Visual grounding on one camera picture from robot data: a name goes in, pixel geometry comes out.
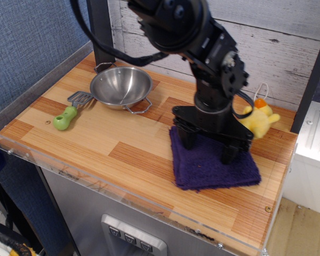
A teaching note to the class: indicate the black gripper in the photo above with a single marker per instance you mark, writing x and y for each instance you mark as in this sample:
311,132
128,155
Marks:
221,126

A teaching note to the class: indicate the violet terry cloth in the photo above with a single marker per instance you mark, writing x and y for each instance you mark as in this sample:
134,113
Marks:
201,167

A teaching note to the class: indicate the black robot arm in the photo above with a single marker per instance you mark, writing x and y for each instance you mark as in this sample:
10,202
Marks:
186,28

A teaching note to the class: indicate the white appliance with metal top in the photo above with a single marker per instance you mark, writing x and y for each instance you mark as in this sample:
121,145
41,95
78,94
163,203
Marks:
302,184

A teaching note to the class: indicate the yellow plush duck toy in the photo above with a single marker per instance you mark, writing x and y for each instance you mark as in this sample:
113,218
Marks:
260,116

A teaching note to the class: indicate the clear acrylic front guard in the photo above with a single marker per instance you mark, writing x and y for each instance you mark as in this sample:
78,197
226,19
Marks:
137,169

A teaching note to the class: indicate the silver button control panel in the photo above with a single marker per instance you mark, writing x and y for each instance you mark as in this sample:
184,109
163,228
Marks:
125,239

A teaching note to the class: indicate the yellow object bottom left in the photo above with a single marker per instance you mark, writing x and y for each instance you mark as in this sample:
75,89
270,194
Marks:
21,250

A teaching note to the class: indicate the stainless steel two-handled bowl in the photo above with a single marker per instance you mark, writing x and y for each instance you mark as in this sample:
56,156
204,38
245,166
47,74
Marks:
122,88

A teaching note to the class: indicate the black vertical post right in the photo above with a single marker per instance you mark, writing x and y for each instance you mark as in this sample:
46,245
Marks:
307,97

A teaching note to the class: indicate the black vertical post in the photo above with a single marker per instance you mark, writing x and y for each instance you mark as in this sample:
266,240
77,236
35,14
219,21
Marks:
307,97
99,19

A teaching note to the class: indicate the green-handled grey toy spatula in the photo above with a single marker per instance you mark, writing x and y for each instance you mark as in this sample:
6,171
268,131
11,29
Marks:
79,98

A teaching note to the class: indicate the black vertical post left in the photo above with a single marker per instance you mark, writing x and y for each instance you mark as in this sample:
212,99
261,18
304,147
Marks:
99,19

